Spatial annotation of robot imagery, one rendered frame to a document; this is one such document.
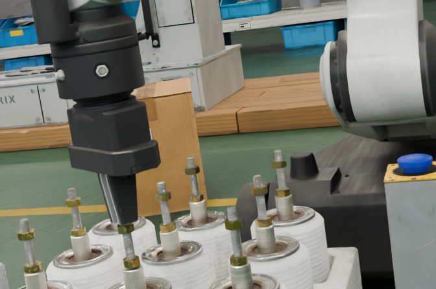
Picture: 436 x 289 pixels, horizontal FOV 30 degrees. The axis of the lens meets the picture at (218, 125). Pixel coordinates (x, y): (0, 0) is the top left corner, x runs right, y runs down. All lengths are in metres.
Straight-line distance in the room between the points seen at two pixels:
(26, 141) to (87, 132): 2.48
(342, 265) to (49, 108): 2.35
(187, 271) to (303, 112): 1.96
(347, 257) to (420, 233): 0.17
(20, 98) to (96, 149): 2.55
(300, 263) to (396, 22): 0.44
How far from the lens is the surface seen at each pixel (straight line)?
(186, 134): 2.03
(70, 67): 0.80
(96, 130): 0.81
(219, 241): 1.06
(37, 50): 6.34
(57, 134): 3.23
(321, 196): 1.36
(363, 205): 1.34
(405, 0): 1.23
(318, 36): 5.60
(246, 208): 1.40
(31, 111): 3.36
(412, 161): 0.96
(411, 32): 1.20
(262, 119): 2.91
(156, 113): 2.02
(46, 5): 0.78
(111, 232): 1.11
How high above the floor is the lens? 0.57
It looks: 10 degrees down
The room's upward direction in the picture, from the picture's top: 8 degrees counter-clockwise
